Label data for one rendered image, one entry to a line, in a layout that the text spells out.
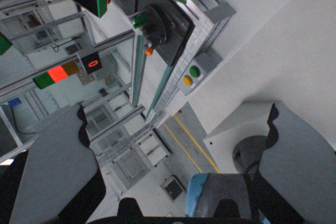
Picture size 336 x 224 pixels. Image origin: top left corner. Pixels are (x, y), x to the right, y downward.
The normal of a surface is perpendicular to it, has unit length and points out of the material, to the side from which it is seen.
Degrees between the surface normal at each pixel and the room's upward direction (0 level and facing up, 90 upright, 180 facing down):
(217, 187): 93
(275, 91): 0
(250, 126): 48
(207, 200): 74
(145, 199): 90
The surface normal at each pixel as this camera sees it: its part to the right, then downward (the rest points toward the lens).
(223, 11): 0.23, -0.35
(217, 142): -0.19, 0.30
